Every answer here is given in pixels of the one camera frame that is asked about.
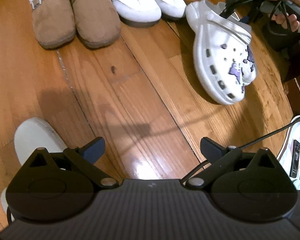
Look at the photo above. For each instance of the brown fleece slipper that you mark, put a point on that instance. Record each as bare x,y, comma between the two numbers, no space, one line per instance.
53,22
97,22

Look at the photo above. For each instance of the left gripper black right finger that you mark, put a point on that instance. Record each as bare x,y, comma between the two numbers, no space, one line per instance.
219,170

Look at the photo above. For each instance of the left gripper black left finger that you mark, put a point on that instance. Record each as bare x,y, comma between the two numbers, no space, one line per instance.
84,158

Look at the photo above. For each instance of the black remote control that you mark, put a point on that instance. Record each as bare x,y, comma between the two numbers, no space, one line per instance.
295,159

